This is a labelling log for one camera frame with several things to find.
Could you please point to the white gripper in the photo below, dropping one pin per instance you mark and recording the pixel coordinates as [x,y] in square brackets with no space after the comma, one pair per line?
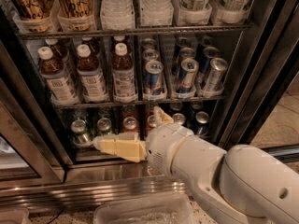
[163,146]

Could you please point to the tea bottle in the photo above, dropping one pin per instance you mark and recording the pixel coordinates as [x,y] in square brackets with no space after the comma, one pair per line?
[91,75]
[59,80]
[123,73]

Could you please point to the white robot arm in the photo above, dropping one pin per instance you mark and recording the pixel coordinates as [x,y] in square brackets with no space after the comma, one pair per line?
[244,185]

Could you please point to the stainless steel fridge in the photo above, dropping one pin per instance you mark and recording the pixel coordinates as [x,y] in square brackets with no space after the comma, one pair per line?
[69,179]

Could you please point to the left clear water bottle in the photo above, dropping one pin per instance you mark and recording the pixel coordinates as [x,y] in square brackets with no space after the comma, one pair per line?
[117,15]

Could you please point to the clear water bottle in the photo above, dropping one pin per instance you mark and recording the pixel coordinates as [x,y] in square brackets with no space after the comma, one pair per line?
[117,15]
[156,12]

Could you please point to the right clear water bottle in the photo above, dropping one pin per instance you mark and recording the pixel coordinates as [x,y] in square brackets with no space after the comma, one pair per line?
[156,12]

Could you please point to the left green label bottle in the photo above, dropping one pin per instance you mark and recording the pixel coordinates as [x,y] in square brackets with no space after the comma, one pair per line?
[191,12]

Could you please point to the green label bottle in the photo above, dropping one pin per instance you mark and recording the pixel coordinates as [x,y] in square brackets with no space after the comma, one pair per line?
[229,11]
[191,12]

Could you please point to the right green label bottle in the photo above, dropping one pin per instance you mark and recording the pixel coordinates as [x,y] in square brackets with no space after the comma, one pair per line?
[229,11]

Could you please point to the fridge glass door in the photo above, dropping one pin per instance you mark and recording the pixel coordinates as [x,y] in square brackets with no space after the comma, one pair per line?
[264,64]

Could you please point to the right red soda can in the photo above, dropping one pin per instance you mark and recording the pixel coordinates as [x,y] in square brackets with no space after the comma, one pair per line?
[150,123]

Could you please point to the red soda can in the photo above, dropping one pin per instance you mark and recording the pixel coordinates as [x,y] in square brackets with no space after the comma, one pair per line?
[130,124]
[150,123]

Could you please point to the left red soda can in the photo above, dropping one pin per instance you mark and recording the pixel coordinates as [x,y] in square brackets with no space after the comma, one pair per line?
[130,124]

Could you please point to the left blue soda can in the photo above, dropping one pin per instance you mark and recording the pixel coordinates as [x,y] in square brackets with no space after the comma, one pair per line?
[179,119]

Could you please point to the blue soda can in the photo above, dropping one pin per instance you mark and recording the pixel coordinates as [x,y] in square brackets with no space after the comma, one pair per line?
[179,119]
[201,121]

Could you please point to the right green soda can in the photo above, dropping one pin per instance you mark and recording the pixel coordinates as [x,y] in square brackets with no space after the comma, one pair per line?
[104,126]

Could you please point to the green soda can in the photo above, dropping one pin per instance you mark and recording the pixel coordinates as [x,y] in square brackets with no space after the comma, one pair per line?
[104,126]
[82,135]

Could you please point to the front left energy drink can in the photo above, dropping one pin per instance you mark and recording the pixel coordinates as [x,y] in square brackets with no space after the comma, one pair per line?
[154,80]

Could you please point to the energy drink can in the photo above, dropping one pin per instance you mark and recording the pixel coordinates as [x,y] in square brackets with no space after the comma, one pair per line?
[211,85]
[154,80]
[183,80]

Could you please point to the right blue soda can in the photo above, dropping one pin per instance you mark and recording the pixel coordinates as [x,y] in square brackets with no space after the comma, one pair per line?
[201,121]

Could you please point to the left green soda can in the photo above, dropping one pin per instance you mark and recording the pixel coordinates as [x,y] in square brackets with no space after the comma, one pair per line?
[82,135]

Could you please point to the front middle energy drink can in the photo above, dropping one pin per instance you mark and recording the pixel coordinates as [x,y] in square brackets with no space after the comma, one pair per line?
[183,80]

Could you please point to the clear plastic bin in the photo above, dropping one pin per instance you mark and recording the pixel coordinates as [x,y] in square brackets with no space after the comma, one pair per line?
[163,208]

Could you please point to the front right energy drink can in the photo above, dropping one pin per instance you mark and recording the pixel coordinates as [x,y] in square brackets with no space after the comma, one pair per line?
[211,85]

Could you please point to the right gold tall can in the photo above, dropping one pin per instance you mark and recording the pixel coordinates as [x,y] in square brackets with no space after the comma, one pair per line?
[75,14]

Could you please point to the gold tall can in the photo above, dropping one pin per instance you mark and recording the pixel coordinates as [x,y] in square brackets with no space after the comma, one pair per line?
[75,14]
[34,11]

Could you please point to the left gold tall can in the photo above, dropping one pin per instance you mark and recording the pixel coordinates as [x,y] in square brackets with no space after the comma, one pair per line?
[34,11]

